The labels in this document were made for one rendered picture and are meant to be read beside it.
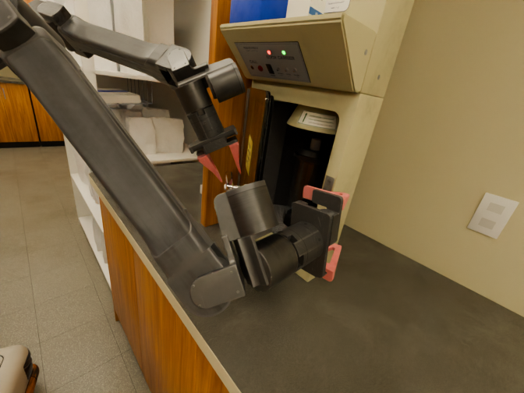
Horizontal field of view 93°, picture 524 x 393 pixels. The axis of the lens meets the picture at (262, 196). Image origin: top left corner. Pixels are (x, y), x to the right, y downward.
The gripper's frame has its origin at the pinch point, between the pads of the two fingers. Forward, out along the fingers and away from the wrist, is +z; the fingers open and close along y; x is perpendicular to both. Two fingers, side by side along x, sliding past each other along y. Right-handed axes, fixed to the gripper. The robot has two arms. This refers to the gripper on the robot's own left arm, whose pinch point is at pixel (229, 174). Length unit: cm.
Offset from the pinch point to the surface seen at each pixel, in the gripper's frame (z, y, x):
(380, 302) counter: 43.3, -21.8, 11.8
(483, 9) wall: -10, -76, -11
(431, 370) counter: 44, -21, 28
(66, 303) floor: 61, 130, -86
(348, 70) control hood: -11.5, -26.5, 9.9
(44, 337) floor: 62, 131, -64
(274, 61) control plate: -17.5, -18.4, -4.7
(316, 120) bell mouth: -2.5, -23.6, -3.9
